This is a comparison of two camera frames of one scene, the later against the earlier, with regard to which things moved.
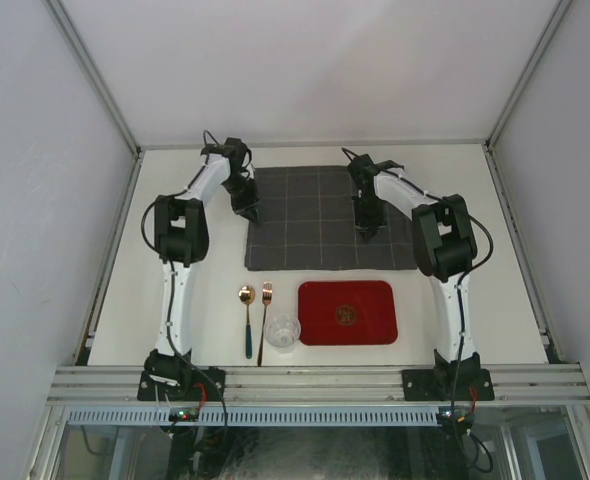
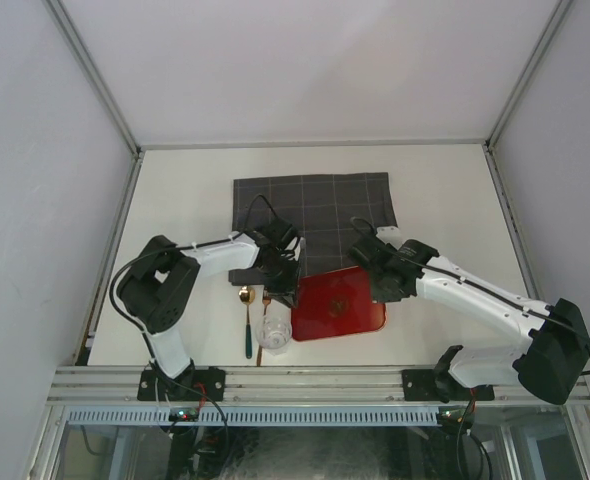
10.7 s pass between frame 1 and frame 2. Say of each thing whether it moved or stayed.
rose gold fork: stayed
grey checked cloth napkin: moved
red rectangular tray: moved
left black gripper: moved
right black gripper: moved
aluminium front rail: stayed
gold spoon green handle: stayed
